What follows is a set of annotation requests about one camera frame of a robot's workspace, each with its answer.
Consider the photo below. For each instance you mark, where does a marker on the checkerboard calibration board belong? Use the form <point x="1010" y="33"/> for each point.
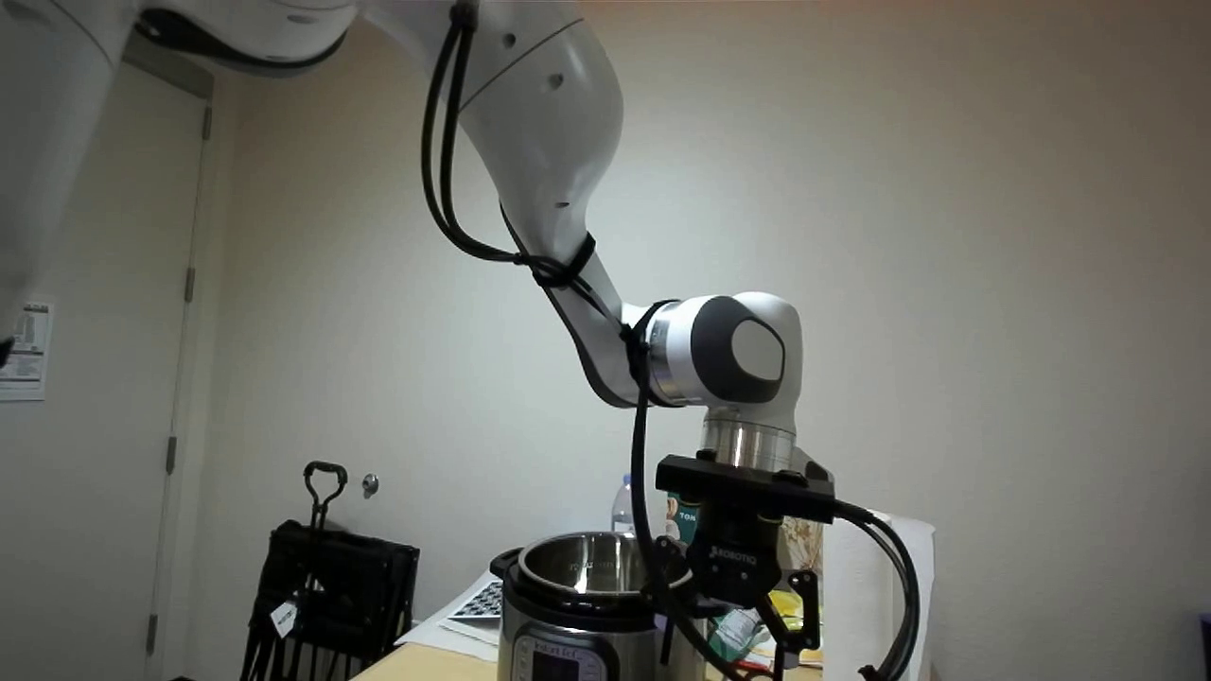
<point x="477" y="609"/>

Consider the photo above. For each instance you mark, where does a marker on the teal snack packet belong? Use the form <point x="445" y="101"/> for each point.
<point x="733" y="638"/>

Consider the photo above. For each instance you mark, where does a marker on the white door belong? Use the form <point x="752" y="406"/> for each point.
<point x="99" y="506"/>

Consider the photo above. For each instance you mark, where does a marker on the white paper towel roll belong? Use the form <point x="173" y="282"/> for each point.
<point x="870" y="590"/>

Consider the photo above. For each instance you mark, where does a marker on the small wall hook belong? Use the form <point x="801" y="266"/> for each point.
<point x="373" y="484"/>

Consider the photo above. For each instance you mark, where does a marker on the green printed snack bag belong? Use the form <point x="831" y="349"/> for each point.
<point x="683" y="517"/>

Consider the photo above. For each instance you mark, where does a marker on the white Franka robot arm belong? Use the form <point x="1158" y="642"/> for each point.
<point x="542" y="127"/>

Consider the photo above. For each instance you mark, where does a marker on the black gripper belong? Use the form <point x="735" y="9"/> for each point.
<point x="740" y="555"/>

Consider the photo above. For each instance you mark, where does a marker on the steel pressure cooker pot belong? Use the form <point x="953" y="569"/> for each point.
<point x="581" y="629"/>

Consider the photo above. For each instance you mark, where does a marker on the clear plastic water bottle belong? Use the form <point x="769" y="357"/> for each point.
<point x="624" y="507"/>

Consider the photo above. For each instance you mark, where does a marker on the white paper sign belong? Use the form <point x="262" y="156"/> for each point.
<point x="24" y="361"/>

